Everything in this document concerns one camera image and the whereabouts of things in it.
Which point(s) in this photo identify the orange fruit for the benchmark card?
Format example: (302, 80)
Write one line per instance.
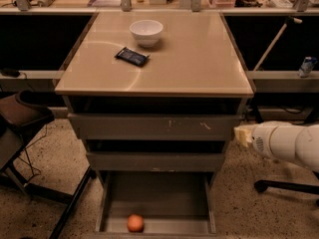
(135, 223)

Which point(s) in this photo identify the grey drawer cabinet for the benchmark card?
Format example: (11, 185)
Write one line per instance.
(192, 70)

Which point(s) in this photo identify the white blue can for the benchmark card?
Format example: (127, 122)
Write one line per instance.
(307, 66)

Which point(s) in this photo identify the black power adapter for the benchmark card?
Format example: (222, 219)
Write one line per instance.
(10, 73)

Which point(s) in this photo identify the top grey drawer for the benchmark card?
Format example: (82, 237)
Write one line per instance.
(153, 127)

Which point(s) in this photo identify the middle grey drawer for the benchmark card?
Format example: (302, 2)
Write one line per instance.
(156, 162)

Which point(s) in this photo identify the grey drawer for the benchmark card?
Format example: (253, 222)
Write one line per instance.
(174, 205)
(156, 162)
(153, 127)

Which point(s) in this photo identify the white ceramic bowl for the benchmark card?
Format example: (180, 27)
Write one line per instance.
(146, 32)

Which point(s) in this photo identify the black office chair right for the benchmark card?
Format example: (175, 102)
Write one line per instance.
(284, 188)

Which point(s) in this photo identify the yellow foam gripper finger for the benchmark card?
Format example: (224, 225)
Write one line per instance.
(243, 133)

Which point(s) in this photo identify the black table leg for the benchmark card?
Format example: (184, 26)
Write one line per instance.
(256, 112)

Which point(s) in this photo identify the dark blue snack packet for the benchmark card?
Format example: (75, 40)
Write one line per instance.
(132, 57)

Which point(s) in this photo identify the white cane stick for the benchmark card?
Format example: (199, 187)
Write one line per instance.
(288, 21)

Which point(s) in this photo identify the bottom grey drawer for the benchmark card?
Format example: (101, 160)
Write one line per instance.
(174, 205)

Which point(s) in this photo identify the brown office chair left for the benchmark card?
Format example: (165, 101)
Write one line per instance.
(20, 120)

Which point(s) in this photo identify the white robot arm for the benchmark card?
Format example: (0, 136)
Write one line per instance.
(297, 144)

